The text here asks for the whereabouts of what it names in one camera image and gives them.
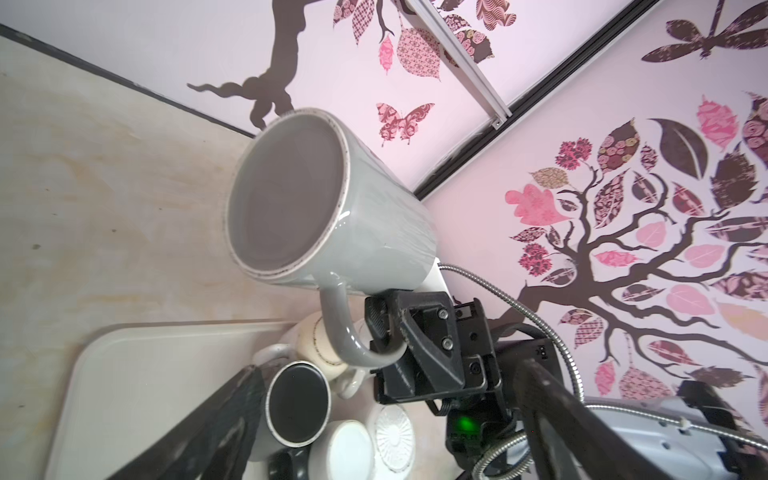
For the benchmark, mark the clear plastic tray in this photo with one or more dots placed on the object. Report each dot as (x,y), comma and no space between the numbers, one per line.
(132,384)

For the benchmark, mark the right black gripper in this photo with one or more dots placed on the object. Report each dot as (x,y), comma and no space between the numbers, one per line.
(457,362)

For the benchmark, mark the grey mug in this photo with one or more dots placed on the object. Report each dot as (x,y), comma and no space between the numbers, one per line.
(312,206)

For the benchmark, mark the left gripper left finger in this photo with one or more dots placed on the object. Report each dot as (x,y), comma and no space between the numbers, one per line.
(213,442)

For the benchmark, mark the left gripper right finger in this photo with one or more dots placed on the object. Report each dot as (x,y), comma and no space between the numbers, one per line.
(567,441)

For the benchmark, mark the white ribbed mug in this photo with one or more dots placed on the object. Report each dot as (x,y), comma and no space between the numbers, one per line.
(393,439)

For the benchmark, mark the black and white mug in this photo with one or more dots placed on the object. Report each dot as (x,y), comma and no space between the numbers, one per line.
(343,451)

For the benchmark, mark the back aluminium rail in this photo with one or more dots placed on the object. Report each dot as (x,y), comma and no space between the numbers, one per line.
(473,78)

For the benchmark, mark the cream mug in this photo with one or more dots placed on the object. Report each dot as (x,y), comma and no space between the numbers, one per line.
(310,342)

